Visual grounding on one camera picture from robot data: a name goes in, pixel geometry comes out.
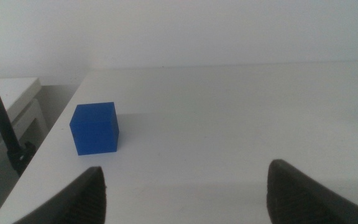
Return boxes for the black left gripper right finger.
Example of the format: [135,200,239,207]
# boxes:
[266,159,358,224]

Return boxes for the black table clamp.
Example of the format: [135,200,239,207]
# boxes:
[6,141,37,177]

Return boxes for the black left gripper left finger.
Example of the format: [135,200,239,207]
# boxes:
[12,166,108,224]

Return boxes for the white side table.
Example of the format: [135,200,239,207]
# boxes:
[0,77,49,190]

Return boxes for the blue cube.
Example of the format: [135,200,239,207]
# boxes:
[69,101,120,156]

